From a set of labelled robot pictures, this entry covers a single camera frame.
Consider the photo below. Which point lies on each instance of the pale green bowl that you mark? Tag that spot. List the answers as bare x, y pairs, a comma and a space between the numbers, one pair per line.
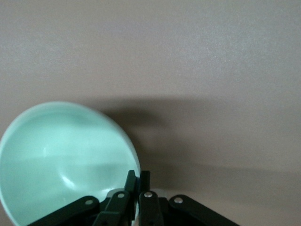
58, 153

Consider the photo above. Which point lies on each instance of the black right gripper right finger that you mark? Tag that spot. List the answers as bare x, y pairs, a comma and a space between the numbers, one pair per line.
150, 207

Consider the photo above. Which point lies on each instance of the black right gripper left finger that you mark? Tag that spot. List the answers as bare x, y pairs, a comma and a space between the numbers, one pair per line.
117, 204

